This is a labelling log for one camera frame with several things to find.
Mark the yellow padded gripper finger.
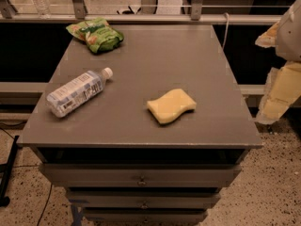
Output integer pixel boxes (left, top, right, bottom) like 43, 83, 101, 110
255, 23, 279, 48
256, 61, 301, 124

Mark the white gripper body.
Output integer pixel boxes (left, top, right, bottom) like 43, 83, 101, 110
276, 0, 301, 62

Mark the green rice chip bag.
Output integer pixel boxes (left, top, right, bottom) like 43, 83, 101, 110
66, 17, 124, 54

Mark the yellow sponge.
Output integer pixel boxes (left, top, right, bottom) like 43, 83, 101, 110
147, 89, 197, 124

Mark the grey drawer cabinet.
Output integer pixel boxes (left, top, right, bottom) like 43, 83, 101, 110
19, 25, 261, 225

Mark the clear plastic water bottle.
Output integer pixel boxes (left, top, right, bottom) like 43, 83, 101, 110
46, 68, 113, 118

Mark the black floor stand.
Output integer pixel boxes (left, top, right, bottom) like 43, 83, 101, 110
0, 136, 19, 207

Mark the white hanging cable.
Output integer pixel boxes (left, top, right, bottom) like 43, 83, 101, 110
221, 12, 230, 50

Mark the metal railing frame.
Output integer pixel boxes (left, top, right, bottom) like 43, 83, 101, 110
1, 0, 281, 25

